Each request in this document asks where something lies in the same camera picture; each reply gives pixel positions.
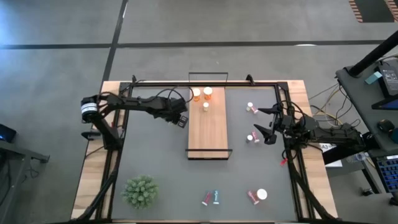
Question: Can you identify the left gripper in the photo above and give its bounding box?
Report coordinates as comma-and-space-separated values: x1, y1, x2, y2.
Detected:
161, 96, 190, 129

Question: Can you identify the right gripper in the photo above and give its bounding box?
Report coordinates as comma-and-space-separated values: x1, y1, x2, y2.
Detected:
253, 104, 296, 146

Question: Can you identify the grey table mat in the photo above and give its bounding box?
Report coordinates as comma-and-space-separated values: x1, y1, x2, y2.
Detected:
111, 86, 299, 221

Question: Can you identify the white paper sheet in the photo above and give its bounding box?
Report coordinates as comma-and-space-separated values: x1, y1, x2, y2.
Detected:
318, 142, 343, 168

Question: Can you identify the artificial green potted plant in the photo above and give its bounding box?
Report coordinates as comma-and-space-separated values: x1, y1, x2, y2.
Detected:
120, 174, 160, 210

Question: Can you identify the grey side desk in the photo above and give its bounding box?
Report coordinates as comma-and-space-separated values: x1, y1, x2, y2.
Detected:
335, 55, 398, 156

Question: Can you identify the clear plastic bottle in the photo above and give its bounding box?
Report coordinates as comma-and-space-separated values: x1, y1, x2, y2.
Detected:
345, 152, 368, 164

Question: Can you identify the small teal box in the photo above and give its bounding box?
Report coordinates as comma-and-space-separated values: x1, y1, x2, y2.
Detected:
364, 71, 383, 85

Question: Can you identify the black computer mouse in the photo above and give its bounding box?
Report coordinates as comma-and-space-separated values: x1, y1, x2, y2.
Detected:
377, 119, 395, 133

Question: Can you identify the dark tablet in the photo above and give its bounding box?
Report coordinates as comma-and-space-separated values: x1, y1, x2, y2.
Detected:
371, 96, 398, 111

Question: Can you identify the black power adapter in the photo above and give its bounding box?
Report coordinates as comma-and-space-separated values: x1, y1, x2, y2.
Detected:
374, 60, 398, 97

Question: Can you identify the backlit keyboard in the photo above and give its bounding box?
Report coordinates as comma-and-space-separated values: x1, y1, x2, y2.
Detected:
372, 154, 398, 194

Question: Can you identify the hazard striped floor mat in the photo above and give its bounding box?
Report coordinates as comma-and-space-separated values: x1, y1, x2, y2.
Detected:
348, 0, 398, 23

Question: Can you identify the black metal stand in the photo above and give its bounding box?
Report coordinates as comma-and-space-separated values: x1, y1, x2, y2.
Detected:
0, 138, 51, 224

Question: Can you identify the dark device with blue light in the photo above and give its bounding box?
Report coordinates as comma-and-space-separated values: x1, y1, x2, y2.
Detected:
0, 123, 17, 144

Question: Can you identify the wooden shelf black wire frame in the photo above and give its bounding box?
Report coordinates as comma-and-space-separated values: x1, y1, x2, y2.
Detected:
185, 72, 234, 161

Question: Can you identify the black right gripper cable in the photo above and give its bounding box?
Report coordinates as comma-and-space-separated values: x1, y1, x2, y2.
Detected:
278, 99, 308, 125

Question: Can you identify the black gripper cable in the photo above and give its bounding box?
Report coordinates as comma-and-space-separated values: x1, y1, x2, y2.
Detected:
98, 86, 196, 105
278, 99, 308, 125

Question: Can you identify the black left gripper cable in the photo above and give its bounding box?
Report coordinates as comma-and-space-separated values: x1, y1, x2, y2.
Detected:
98, 86, 196, 105

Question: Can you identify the black metal rig frame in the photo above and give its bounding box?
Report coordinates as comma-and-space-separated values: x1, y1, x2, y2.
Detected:
70, 73, 340, 224

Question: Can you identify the yellow and white cable bundle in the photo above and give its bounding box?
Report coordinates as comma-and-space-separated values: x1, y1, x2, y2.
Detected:
307, 82, 354, 125

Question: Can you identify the black clamp bracket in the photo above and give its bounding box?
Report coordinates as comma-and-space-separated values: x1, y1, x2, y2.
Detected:
81, 129, 108, 141

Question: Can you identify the black overhead camera pole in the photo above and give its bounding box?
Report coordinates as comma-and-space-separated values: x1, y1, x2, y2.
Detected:
347, 30, 398, 78

